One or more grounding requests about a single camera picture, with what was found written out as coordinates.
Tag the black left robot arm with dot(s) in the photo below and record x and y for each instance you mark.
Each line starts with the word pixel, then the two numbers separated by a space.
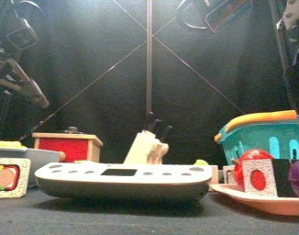
pixel 3 12

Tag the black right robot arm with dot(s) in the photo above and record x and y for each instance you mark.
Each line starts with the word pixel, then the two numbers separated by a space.
pixel 295 15

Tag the grey toy bowl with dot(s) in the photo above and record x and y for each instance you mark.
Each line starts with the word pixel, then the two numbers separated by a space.
pixel 38 159

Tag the yellow toy food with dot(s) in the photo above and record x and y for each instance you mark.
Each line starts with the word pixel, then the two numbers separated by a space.
pixel 8 144

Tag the red wooden toy grinder box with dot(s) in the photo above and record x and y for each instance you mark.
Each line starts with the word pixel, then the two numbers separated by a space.
pixel 72 147

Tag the white block with red oval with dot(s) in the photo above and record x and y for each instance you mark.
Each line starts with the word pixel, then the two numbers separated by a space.
pixel 259 179

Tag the small white patterned block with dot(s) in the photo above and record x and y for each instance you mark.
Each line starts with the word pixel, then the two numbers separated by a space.
pixel 228 174

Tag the patterned sushi roll block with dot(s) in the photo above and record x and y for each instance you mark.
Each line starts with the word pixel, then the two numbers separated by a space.
pixel 7 177

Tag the small green toy food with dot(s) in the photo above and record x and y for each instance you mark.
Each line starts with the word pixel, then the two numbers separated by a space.
pixel 202 162

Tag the small wooden toy block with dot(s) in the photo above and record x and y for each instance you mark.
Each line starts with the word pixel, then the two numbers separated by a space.
pixel 214 174

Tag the pink toy plate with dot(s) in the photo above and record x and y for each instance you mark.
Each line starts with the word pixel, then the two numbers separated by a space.
pixel 270 205

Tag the cream toy knife block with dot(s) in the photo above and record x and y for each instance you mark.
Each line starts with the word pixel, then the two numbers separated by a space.
pixel 146 150

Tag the white toy kitchen appliance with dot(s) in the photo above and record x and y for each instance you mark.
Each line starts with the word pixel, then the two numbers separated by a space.
pixel 123 180

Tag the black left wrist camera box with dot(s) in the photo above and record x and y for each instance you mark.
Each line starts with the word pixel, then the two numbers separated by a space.
pixel 22 38

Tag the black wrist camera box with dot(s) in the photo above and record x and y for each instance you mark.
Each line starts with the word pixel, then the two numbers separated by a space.
pixel 220 13
pixel 22 38

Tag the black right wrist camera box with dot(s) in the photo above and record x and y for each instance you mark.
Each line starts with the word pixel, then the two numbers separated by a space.
pixel 220 13

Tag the vertical metal frame pole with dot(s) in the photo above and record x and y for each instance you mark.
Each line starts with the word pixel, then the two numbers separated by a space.
pixel 150 55

